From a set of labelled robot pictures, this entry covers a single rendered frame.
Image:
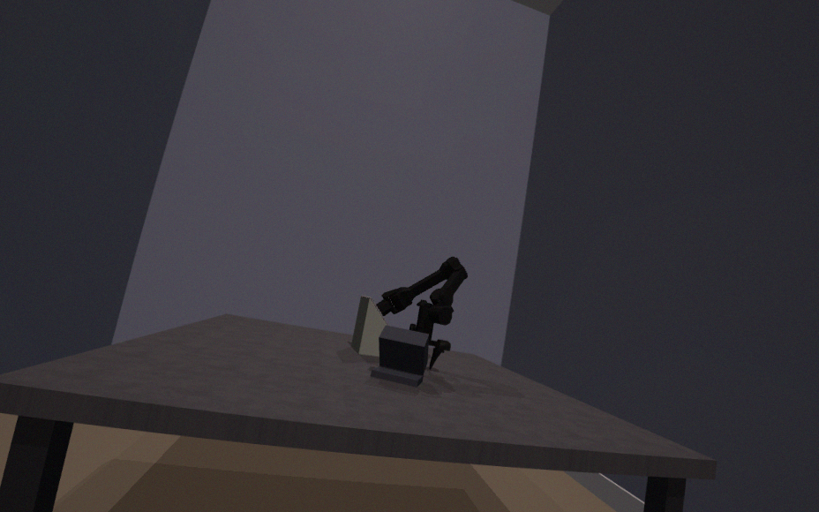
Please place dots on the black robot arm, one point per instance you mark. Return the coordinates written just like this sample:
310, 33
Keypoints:
440, 311

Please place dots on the dark grey sloped panel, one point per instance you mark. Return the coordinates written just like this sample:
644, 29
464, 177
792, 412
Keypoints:
403, 356

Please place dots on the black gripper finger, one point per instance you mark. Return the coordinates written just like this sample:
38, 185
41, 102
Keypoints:
435, 355

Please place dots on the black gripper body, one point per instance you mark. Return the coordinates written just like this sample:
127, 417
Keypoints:
427, 327

